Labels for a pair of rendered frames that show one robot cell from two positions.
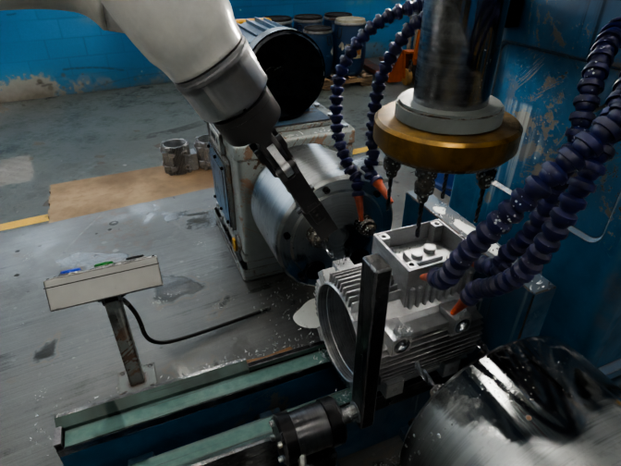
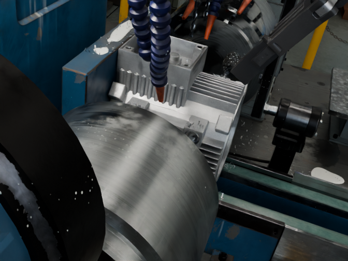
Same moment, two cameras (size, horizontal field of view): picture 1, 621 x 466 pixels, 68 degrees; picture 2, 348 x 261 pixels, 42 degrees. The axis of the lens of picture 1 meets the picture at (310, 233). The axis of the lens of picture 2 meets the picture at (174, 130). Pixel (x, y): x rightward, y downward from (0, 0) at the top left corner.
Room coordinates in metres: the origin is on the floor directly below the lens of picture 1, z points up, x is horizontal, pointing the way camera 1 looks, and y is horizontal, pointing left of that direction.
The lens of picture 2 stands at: (1.08, 0.24, 1.45)
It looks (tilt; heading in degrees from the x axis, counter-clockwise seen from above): 35 degrees down; 215
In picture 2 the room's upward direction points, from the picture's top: 10 degrees clockwise
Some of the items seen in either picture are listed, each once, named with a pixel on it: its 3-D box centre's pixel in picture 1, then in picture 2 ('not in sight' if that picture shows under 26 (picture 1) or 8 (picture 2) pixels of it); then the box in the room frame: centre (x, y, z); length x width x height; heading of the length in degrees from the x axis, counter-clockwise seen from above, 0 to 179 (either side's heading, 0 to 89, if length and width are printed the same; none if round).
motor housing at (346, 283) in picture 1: (393, 314); (175, 120); (0.54, -0.13, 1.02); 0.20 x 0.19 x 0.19; 112
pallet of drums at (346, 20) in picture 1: (314, 51); not in sight; (5.82, -0.05, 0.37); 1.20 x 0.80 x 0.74; 112
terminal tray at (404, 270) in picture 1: (421, 262); (161, 67); (0.56, -0.17, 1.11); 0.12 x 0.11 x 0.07; 112
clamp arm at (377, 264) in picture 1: (367, 350); (275, 56); (0.37, -0.07, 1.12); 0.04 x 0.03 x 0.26; 112
